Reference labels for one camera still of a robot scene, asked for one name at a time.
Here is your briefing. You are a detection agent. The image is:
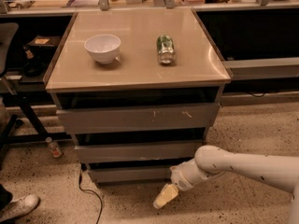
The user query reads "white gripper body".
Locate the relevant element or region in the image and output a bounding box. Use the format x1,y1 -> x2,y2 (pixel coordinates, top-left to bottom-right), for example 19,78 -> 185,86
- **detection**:
170,159 -> 223,191

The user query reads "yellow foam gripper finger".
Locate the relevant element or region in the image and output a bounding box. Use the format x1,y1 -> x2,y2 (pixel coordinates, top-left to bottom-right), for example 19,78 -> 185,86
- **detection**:
153,184 -> 178,209

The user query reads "grey bottom drawer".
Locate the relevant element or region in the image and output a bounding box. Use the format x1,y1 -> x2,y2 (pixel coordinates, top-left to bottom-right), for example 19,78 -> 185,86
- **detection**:
88,163 -> 178,184

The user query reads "grey drawer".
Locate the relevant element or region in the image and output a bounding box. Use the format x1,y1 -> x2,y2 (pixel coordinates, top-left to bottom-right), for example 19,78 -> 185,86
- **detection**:
75,140 -> 203,163
57,103 -> 220,134
88,163 -> 178,184

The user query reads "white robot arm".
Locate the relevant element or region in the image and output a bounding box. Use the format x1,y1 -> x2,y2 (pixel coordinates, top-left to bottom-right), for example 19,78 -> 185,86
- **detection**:
153,146 -> 299,224

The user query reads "grey top drawer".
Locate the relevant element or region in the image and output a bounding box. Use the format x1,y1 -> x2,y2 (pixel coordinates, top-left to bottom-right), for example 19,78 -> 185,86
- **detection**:
57,103 -> 220,134

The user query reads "grey middle drawer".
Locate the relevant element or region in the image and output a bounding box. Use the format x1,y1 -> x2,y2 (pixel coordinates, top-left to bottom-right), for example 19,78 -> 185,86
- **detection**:
75,140 -> 203,163

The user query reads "grey drawer cabinet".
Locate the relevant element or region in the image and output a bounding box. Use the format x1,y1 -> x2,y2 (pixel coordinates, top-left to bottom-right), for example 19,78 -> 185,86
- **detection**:
42,7 -> 234,189

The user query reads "plastic bottle on floor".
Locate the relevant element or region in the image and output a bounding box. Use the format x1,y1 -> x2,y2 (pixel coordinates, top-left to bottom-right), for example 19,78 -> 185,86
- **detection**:
46,137 -> 63,158

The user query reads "green soda can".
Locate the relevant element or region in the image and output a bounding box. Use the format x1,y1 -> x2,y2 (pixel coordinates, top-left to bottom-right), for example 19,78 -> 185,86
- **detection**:
156,35 -> 176,64

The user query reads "white sneaker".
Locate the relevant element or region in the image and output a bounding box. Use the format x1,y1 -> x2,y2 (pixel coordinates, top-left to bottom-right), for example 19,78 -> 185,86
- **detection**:
0,194 -> 40,222

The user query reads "white bowl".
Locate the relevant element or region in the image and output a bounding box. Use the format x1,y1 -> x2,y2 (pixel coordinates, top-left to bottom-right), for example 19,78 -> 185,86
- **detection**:
84,34 -> 121,64

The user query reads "black box with label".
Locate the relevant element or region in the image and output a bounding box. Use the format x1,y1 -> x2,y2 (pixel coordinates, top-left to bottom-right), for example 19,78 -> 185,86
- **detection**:
27,35 -> 61,51

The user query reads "black office chair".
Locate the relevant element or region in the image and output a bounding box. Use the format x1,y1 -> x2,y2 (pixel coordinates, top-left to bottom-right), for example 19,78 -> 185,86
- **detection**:
0,22 -> 24,170

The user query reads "black cable on floor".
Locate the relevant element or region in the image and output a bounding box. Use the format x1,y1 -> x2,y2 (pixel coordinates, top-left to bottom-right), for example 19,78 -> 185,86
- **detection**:
78,163 -> 104,224

